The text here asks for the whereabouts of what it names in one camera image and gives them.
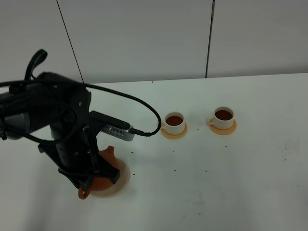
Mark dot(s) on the left white teacup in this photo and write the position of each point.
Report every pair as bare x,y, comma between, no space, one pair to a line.
174,123

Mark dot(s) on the right orange cup coaster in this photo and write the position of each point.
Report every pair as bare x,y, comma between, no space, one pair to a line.
228,131

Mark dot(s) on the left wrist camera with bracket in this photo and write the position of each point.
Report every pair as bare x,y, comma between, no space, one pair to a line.
98,122

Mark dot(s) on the brown clay teapot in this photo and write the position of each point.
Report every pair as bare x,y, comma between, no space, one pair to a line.
111,174

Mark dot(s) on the left orange cup coaster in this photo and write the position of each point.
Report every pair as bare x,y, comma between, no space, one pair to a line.
174,137

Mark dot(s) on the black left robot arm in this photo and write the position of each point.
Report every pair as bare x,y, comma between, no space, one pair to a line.
54,111

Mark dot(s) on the white teacup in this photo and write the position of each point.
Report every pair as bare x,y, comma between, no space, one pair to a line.
222,118
174,123

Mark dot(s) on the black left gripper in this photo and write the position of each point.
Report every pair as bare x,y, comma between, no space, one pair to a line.
76,154

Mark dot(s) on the orange cup coaster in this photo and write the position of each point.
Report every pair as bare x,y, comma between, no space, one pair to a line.
228,131
174,137

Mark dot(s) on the right white teacup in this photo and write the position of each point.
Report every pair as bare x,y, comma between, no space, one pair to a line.
222,118

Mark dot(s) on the large beige round coaster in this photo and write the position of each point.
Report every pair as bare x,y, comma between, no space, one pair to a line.
120,184

